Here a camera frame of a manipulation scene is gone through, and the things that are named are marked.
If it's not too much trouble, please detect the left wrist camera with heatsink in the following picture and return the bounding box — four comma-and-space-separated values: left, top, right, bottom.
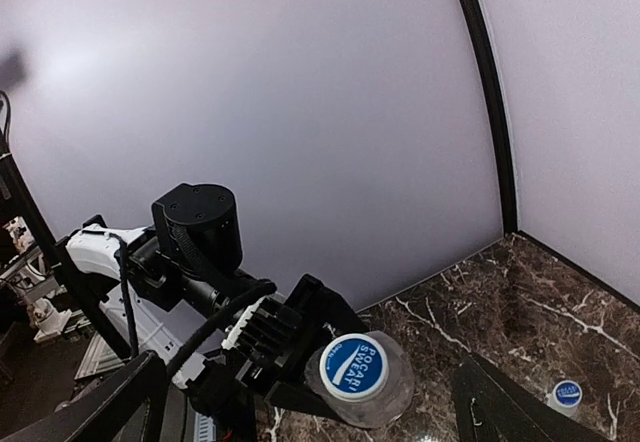
221, 293, 302, 360

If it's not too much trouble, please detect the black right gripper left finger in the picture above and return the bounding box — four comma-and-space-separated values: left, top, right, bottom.
5, 351, 168, 441

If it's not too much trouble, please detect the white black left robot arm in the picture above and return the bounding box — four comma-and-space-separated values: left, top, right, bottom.
65, 183, 366, 421

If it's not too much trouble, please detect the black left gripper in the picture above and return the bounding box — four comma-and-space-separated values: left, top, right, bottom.
226, 274, 369, 421

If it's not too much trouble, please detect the black right corner post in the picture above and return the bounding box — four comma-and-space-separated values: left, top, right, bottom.
459, 0, 518, 234

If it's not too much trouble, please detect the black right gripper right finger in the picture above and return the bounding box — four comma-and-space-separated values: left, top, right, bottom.
452, 352, 605, 442

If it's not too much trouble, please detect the white slotted cable duct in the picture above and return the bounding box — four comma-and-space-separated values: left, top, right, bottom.
192, 412, 217, 442

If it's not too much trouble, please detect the blue white bottle cap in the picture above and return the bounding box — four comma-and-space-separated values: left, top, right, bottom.
551, 380, 583, 397
318, 333, 390, 402

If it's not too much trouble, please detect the clear bottle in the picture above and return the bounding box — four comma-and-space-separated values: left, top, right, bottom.
544, 392, 582, 419
304, 331, 415, 429

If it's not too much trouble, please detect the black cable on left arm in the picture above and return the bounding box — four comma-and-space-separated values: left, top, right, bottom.
112, 231, 279, 388

